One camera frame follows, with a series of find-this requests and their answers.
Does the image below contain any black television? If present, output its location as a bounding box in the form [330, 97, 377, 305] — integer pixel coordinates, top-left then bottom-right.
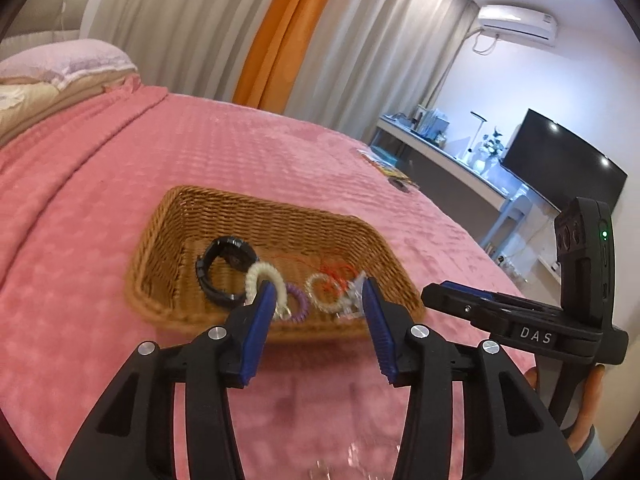
[501, 110, 627, 210]

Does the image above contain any beige folded quilt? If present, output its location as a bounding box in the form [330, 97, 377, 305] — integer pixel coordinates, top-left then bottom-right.
[1, 70, 138, 146]

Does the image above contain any purple spiral hair tie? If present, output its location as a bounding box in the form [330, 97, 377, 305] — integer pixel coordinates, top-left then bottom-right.
[278, 282, 312, 325]

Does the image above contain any white wall desk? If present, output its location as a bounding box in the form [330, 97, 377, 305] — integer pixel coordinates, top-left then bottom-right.
[376, 116, 510, 211]

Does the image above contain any beige padded headboard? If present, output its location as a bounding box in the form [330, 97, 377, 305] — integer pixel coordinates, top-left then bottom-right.
[1, 0, 89, 58]

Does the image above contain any brown wicker basket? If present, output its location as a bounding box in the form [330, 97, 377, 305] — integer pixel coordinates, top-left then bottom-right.
[125, 185, 425, 336]

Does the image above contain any cream spiral hair tie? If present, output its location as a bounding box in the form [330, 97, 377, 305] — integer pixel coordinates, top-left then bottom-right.
[243, 261, 291, 321]

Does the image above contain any lilac pillow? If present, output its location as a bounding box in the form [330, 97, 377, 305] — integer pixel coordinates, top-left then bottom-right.
[1, 39, 138, 90]

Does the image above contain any clear crystal bead bracelet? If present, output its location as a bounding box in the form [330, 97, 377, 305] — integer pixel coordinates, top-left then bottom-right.
[307, 439, 402, 480]

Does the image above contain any white desk lamp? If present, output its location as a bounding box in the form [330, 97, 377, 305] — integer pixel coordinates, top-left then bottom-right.
[466, 111, 487, 154]

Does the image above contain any pink bed blanket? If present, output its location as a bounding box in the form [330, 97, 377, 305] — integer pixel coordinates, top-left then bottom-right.
[1, 80, 516, 479]

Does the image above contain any white air conditioner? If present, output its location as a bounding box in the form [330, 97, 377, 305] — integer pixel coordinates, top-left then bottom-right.
[477, 4, 558, 44]

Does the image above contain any orange curtain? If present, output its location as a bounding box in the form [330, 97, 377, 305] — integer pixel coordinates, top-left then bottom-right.
[232, 0, 329, 114]

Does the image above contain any red string bracelet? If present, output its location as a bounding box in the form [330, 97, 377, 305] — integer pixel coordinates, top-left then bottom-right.
[271, 253, 359, 294]

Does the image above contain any right hand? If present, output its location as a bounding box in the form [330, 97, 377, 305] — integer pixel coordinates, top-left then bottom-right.
[566, 364, 605, 454]

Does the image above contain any beige curtain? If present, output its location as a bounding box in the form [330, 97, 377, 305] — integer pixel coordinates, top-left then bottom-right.
[90, 0, 478, 139]

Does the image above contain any grey sleeved right forearm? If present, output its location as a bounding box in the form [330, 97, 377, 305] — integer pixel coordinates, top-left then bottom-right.
[575, 426, 608, 480]

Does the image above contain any clear spiral hair tie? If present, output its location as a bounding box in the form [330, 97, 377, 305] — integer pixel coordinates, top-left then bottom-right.
[304, 271, 357, 316]

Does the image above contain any white flower vase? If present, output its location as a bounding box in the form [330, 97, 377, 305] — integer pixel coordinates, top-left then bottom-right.
[472, 128, 504, 176]

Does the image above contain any colourful packet on bed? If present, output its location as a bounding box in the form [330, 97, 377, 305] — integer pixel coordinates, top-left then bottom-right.
[358, 150, 416, 193]

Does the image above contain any light blue chair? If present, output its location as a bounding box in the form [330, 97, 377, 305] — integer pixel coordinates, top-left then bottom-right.
[480, 194, 533, 261]

